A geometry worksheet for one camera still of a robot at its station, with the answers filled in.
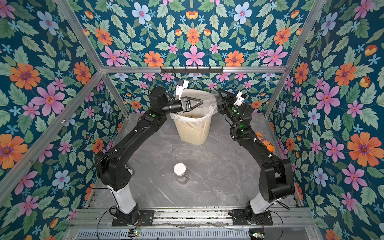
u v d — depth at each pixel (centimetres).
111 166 45
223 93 69
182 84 63
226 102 66
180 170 73
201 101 66
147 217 74
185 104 61
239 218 73
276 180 44
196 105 67
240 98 72
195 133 93
